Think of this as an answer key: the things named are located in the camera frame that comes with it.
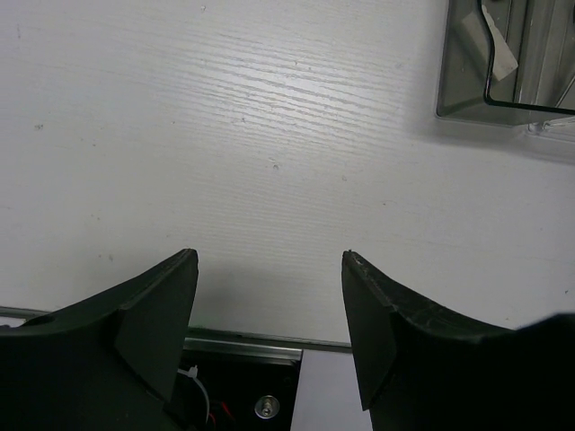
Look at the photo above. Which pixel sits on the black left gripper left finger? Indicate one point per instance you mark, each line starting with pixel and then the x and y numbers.
pixel 108 362

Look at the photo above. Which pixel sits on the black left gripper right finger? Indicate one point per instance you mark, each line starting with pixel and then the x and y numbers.
pixel 422 366

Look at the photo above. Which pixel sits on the grey white long eraser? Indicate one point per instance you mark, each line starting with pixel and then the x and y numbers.
pixel 485 44

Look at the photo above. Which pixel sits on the clear plastic container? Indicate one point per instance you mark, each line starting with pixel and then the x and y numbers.
pixel 545 80

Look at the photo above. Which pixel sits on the smoky grey plastic container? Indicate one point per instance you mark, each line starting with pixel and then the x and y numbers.
pixel 466 94

